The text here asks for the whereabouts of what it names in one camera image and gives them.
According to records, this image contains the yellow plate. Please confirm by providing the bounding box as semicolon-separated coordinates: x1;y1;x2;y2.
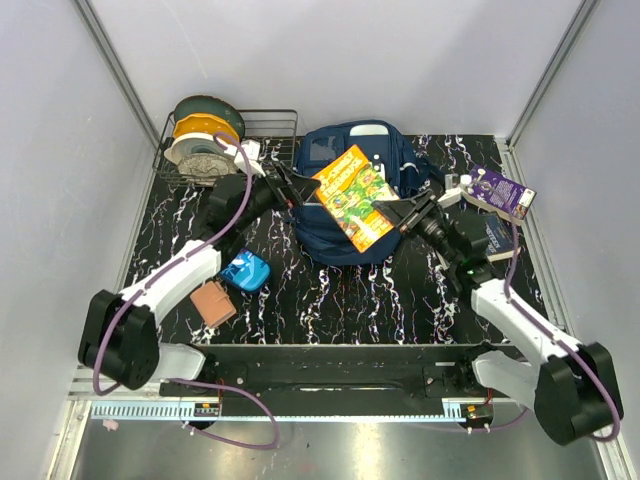
173;113;241;141

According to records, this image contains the blue patterned pencil case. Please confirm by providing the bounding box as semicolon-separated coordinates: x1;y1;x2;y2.
219;248;271;293

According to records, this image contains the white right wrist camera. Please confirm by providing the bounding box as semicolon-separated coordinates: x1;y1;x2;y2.
438;174;473;208

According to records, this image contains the dark green plate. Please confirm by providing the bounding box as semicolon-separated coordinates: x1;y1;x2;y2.
174;95;245;138

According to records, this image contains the speckled grey plate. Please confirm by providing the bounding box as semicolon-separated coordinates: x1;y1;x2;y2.
177;153;237;187

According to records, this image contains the purple paperback book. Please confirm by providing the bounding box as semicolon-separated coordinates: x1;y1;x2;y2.
463;165;537;226

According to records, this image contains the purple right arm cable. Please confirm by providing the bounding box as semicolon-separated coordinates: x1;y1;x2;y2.
503;219;622;441

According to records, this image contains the orange treehouse book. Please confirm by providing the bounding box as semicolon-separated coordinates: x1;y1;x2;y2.
312;145;400;253

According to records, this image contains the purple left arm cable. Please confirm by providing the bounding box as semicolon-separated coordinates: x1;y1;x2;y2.
93;132;280;449

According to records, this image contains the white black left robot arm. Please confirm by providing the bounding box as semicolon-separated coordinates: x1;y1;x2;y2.
78;165;320;396

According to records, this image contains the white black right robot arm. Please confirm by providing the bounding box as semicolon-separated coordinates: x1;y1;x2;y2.
293;192;624;445

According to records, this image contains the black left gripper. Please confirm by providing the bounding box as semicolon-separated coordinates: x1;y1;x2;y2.
235;162;320;232

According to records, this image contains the navy blue student backpack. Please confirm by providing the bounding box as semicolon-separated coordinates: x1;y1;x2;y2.
293;120;445;266

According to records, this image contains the dark wire dish rack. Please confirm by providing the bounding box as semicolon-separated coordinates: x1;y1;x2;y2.
153;109;299;187

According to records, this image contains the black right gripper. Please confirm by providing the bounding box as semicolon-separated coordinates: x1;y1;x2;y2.
373;188;462;265

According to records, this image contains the small pink eraser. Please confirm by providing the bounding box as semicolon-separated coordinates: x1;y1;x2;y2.
102;419;119;431

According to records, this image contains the dark blue paperback book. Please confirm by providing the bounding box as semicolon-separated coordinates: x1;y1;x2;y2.
483;213;522;263

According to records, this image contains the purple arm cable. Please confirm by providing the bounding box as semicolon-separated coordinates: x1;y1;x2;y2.
503;219;622;441
93;132;280;449

